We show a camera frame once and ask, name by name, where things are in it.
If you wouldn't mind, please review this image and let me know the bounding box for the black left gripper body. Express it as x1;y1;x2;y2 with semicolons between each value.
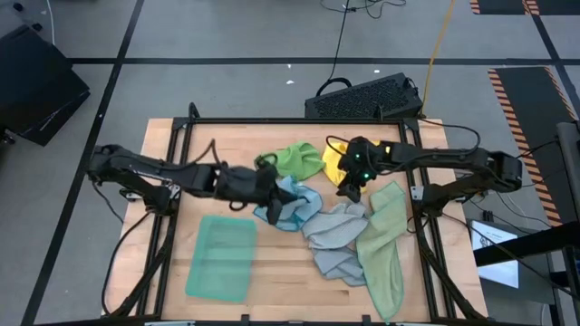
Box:
228;165;282;206

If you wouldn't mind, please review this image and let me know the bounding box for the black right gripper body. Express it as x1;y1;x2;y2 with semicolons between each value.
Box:
339;161;381;188

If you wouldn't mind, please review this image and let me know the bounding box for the light blue microfiber towel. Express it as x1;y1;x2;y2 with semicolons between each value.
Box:
252;175;324;233

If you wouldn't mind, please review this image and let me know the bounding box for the bright green microfiber towel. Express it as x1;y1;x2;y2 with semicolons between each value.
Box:
254;140;326;182

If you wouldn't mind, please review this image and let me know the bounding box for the yellow microfiber towel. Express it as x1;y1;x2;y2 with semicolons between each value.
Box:
321;138;392;194

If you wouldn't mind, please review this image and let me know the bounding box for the grey waffle microfiber towel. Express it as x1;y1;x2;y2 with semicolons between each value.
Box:
301;201;369;287

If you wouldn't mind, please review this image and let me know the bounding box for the pale green microfiber towel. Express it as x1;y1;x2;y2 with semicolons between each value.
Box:
355;180;408;323

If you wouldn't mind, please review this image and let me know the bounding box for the teal translucent plastic bin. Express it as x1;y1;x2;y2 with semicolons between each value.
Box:
184;215;258;303

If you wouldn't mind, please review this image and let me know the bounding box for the black perforated computer case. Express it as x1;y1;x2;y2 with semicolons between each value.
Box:
304;72;425;121

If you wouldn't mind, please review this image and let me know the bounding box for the white lit screen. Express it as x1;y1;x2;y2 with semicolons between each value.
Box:
470;219;520;290

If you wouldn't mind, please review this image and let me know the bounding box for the black stand bar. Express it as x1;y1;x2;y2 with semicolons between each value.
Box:
473;220;580;268

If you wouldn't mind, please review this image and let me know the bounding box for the black hazard-striped floor mat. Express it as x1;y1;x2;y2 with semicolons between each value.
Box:
488;66;580;227
469;0;580;15

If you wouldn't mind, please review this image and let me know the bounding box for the black equipment case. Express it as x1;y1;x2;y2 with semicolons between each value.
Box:
0;24;91;147

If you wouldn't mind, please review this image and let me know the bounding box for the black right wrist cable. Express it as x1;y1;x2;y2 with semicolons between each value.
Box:
324;134;353;158

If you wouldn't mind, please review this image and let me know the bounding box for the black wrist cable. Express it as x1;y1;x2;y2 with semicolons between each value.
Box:
180;139;224;168
324;134;353;158

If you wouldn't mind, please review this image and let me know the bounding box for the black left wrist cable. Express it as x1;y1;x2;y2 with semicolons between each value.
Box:
180;139;224;168

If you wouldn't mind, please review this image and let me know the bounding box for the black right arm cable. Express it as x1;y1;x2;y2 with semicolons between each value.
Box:
419;117;481;158

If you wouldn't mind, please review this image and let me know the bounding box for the thin black hanging cable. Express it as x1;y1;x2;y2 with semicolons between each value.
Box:
315;0;407;97

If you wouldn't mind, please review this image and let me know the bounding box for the yellow hanging cable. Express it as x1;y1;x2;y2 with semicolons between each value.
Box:
420;0;457;117

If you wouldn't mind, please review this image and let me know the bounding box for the black left base cable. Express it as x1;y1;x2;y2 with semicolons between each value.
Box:
100;180;155;316

